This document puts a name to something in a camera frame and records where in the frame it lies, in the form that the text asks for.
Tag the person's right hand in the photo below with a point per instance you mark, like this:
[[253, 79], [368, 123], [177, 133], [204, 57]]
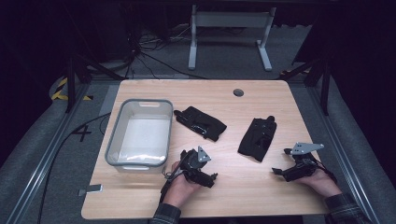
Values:
[[325, 185]]

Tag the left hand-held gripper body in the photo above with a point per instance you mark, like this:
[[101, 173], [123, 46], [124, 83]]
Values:
[[193, 160]]

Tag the black glove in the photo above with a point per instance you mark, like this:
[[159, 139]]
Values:
[[202, 123], [258, 140]]

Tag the person's left hand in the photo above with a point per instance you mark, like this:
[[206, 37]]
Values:
[[179, 191]]

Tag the white metal desk frame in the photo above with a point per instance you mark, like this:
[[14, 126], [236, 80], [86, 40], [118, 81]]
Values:
[[230, 19]]

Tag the aluminium floor rail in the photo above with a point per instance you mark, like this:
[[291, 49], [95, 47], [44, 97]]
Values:
[[43, 161], [342, 149]]

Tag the black tape floor mark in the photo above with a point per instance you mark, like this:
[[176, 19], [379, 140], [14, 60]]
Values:
[[81, 133]]

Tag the small silver metal bracket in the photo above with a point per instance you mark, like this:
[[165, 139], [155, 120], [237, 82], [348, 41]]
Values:
[[91, 188]]

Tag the black metal stand legs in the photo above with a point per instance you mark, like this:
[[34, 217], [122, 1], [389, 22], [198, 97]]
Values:
[[325, 90], [71, 84]]

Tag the yellow black hazard tape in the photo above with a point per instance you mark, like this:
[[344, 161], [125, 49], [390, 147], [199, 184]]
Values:
[[60, 90]]

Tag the white plastic bin grey rim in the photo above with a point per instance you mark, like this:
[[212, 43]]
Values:
[[144, 137]]

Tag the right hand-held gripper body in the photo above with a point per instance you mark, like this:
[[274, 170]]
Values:
[[303, 169]]

